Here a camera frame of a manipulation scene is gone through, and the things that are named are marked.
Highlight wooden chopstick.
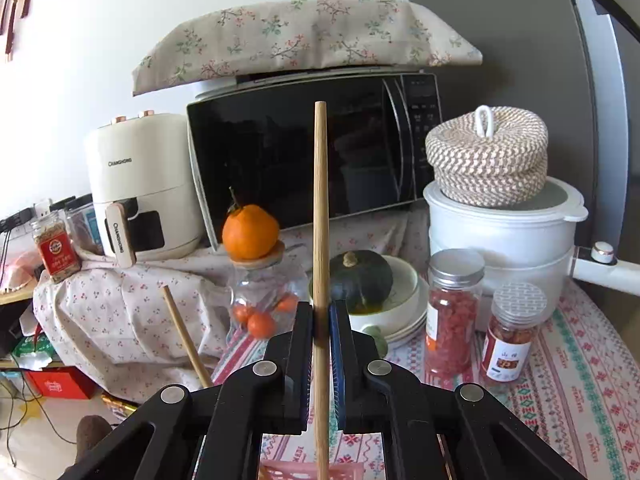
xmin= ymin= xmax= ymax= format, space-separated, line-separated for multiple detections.
xmin=312 ymin=101 xmax=331 ymax=480
xmin=160 ymin=285 xmax=213 ymax=389

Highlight pink perforated utensil basket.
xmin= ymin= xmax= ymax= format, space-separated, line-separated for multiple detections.
xmin=258 ymin=460 xmax=364 ymax=480

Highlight floral white cloth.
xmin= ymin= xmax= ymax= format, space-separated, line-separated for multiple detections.
xmin=32 ymin=204 xmax=433 ymax=404

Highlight glass jar with small oranges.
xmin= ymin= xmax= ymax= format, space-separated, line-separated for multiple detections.
xmin=227 ymin=240 xmax=309 ymax=342

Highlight short jar red label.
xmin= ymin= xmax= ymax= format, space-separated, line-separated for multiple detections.
xmin=480 ymin=282 xmax=547 ymax=386

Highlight patterned handmade tablecloth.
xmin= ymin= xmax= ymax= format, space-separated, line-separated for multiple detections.
xmin=213 ymin=281 xmax=639 ymax=479

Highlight tall jar red goji berries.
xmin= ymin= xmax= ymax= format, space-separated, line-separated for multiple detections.
xmin=425 ymin=248 xmax=485 ymax=378

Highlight red box on floor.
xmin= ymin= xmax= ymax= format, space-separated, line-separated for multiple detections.
xmin=26 ymin=366 xmax=96 ymax=400

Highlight dark green pumpkin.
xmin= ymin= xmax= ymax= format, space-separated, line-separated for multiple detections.
xmin=330 ymin=250 xmax=394 ymax=314

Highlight large orange on jar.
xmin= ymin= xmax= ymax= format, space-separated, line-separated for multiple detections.
xmin=222 ymin=188 xmax=280 ymax=261

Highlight white electric cooking pot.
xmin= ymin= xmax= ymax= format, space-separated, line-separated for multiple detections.
xmin=423 ymin=177 xmax=639 ymax=332

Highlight spice jar red label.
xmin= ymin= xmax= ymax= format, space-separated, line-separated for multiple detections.
xmin=32 ymin=210 xmax=81 ymax=284

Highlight cream air fryer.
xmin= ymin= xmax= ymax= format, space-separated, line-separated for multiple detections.
xmin=90 ymin=110 xmax=204 ymax=268

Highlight black microwave oven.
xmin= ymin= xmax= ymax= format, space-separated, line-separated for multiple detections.
xmin=188 ymin=72 xmax=442 ymax=246

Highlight floral cloth microwave cover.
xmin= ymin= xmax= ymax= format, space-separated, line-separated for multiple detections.
xmin=132 ymin=0 xmax=483 ymax=96

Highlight silver refrigerator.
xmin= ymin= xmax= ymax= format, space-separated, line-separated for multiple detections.
xmin=411 ymin=0 xmax=639 ymax=261

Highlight white bowl with green handle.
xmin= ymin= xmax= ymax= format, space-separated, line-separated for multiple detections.
xmin=307 ymin=253 xmax=432 ymax=359

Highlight woven rope basket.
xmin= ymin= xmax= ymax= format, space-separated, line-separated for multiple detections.
xmin=425 ymin=105 xmax=549 ymax=208

